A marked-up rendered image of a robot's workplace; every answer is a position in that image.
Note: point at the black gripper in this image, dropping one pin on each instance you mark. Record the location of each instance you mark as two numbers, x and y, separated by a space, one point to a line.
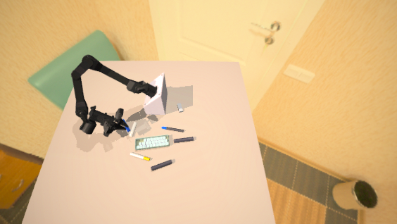
118 123

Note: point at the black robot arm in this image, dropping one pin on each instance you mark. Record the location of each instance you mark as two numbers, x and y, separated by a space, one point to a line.
81 107

